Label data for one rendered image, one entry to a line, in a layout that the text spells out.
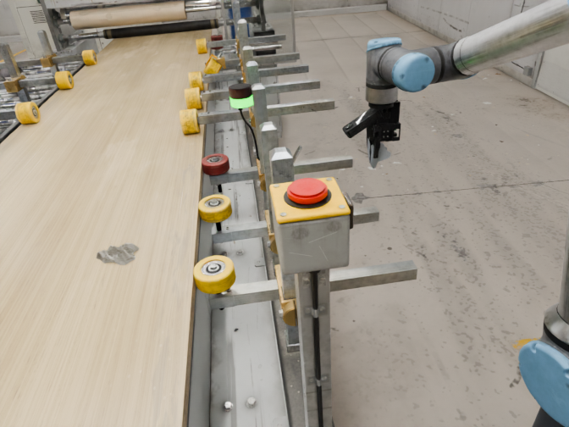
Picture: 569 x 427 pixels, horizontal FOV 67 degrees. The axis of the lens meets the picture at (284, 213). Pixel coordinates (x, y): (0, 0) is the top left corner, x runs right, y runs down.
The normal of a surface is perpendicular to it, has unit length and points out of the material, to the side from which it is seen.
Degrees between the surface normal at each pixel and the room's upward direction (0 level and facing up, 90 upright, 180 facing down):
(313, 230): 90
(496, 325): 0
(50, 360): 0
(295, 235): 90
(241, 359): 0
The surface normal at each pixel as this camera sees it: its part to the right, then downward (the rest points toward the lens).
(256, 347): -0.07, -0.84
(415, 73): 0.21, 0.52
